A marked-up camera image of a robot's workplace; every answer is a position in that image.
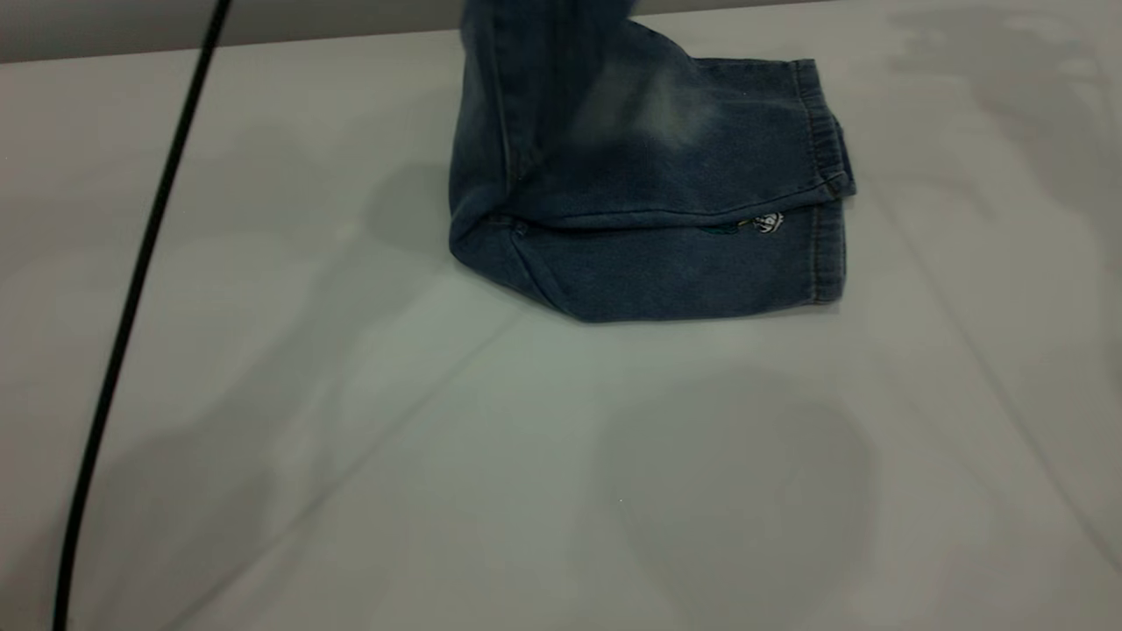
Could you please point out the blue denim shorts with print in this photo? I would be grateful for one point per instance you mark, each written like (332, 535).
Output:
(631, 193)

